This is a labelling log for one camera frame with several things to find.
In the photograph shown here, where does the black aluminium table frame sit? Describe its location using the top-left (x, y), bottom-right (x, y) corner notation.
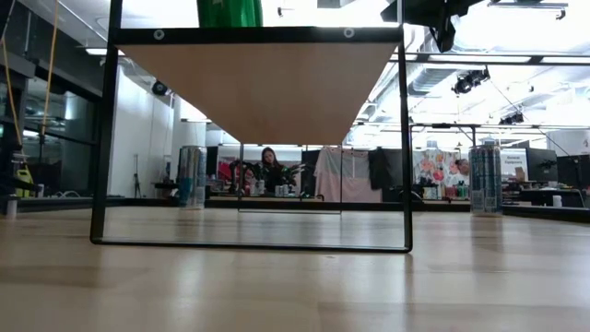
top-left (0, 196), bottom-right (590, 226)

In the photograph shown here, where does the black ceiling spotlight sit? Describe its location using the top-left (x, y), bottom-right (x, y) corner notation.
top-left (451, 67), bottom-right (491, 96)
top-left (499, 111), bottom-right (526, 126)

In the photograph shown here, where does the black ceiling light rail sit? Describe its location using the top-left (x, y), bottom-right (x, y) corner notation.
top-left (487, 0), bottom-right (569, 20)

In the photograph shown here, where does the orange extension cable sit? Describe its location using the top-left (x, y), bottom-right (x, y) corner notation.
top-left (0, 0), bottom-right (61, 153)

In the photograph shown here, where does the red machine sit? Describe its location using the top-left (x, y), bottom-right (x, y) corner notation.
top-left (217, 159), bottom-right (234, 185)

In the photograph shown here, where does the green Sprite can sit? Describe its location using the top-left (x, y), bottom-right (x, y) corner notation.
top-left (196, 0), bottom-right (265, 29)

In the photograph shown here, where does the tall can with blue tab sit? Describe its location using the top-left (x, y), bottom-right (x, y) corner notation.
top-left (177, 145), bottom-right (208, 211)
top-left (468, 144), bottom-right (505, 218)

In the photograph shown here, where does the wooden shelf with black frame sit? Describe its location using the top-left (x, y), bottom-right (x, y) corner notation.
top-left (88, 0), bottom-right (414, 255)

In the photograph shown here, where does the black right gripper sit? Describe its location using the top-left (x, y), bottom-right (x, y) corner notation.
top-left (380, 0), bottom-right (483, 54)

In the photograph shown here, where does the yellow plastic object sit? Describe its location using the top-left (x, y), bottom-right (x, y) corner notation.
top-left (15, 168), bottom-right (36, 198)

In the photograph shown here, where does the thin black tripod stand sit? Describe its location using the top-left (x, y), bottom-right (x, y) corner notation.
top-left (132, 153), bottom-right (143, 199)

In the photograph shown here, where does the floral cloth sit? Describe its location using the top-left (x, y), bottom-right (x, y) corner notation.
top-left (412, 148), bottom-right (470, 188)

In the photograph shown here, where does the black cloth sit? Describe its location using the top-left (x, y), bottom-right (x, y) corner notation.
top-left (368, 147), bottom-right (405, 191)

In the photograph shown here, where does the black upright panel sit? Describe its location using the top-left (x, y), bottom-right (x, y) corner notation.
top-left (301, 149), bottom-right (322, 197)

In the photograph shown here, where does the silver ventilation duct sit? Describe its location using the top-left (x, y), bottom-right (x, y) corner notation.
top-left (407, 27), bottom-right (490, 96)

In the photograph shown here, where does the small black side table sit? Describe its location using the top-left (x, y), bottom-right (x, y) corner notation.
top-left (153, 181), bottom-right (180, 200)

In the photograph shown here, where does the white sign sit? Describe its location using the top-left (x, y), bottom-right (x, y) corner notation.
top-left (501, 148), bottom-right (529, 177)

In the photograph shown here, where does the pink and white cloth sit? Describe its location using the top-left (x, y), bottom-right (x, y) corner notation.
top-left (313, 147), bottom-right (384, 204)

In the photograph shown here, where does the person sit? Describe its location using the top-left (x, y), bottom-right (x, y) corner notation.
top-left (257, 146), bottom-right (289, 197)

